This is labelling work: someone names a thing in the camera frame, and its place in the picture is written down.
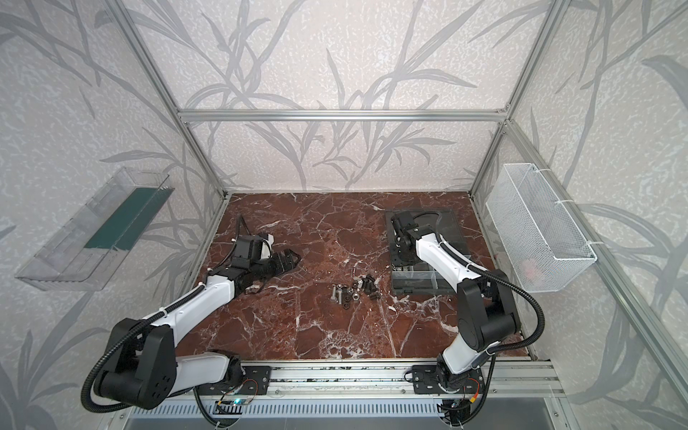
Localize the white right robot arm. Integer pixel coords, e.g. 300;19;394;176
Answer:
388;211;546;393

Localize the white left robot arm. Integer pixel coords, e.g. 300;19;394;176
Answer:
80;234;302;413

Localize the pile of screws and nuts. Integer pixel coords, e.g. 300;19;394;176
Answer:
330;274;382;309

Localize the clear plastic organizer box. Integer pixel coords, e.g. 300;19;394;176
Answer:
384;208;480;297

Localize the pink object in basket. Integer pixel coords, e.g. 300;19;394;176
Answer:
520;259;545;283

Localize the aluminium rear crossbar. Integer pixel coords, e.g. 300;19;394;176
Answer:
178;109;506;122

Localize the white wire mesh basket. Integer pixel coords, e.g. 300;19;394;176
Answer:
487;163;597;293

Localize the clear wall shelf green bottom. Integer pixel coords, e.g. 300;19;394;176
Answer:
15;168;175;291

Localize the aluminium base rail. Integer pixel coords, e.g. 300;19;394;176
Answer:
243;358;565;401

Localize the aluminium frame post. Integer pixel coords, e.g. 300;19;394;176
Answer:
469;0;571;198

